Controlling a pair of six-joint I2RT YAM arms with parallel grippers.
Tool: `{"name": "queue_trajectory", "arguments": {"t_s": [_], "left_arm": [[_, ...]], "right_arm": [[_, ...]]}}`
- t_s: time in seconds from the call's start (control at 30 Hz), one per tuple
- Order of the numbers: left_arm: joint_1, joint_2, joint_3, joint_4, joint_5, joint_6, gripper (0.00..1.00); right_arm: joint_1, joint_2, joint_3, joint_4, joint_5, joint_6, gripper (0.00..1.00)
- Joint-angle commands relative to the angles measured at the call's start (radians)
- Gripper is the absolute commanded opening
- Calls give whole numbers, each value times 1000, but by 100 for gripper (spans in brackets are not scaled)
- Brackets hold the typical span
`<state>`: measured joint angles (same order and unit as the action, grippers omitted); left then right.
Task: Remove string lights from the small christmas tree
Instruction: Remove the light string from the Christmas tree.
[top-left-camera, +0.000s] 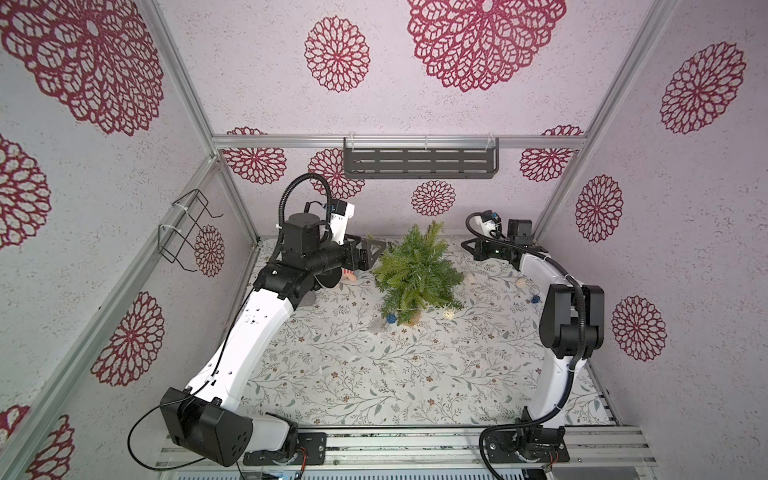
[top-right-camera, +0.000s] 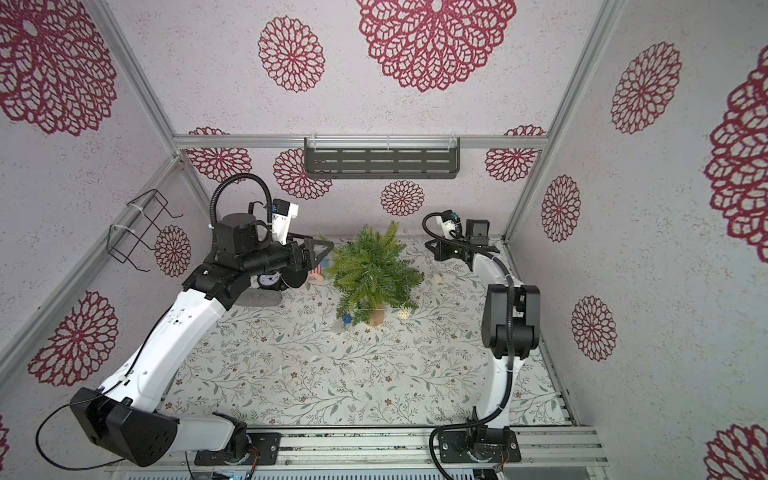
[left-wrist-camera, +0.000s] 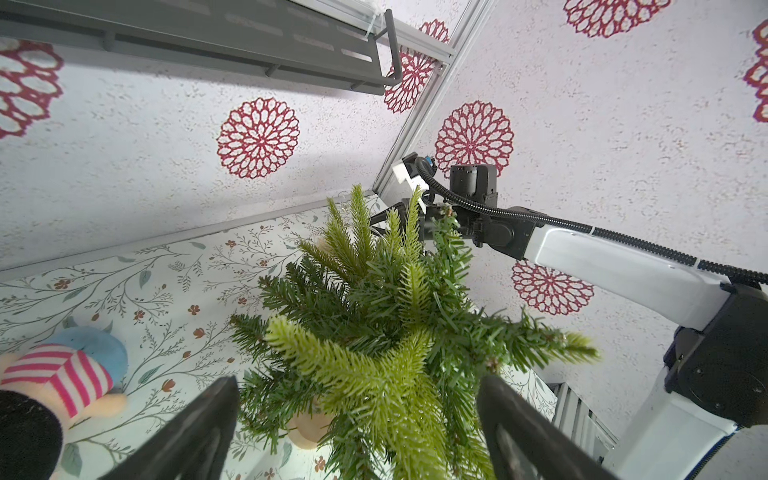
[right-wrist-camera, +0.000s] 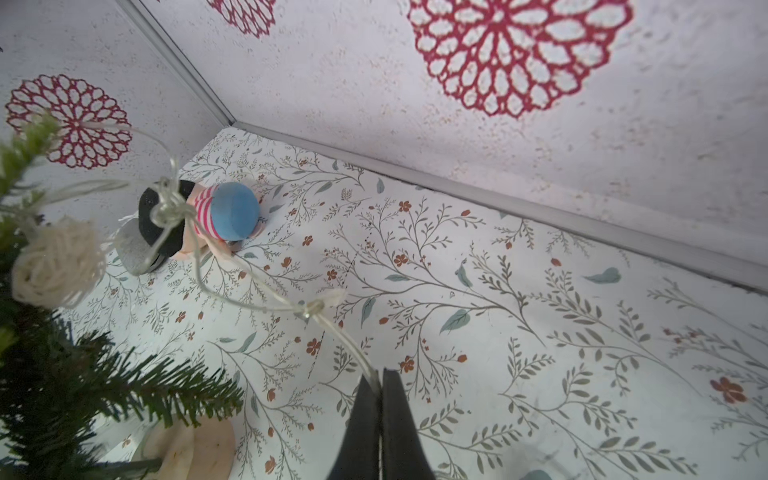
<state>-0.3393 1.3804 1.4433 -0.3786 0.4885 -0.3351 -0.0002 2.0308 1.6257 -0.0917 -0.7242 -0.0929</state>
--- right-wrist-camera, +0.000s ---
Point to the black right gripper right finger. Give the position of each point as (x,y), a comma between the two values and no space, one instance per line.
(402,454)

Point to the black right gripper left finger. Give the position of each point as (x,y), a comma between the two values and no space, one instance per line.
(359,454)

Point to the string lights with rattan balls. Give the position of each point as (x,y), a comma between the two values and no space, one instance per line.
(61,263)

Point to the small green christmas tree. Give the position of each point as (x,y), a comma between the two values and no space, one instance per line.
(54,384)

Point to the grey fabric glasses case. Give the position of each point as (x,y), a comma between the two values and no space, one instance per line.
(134,252)

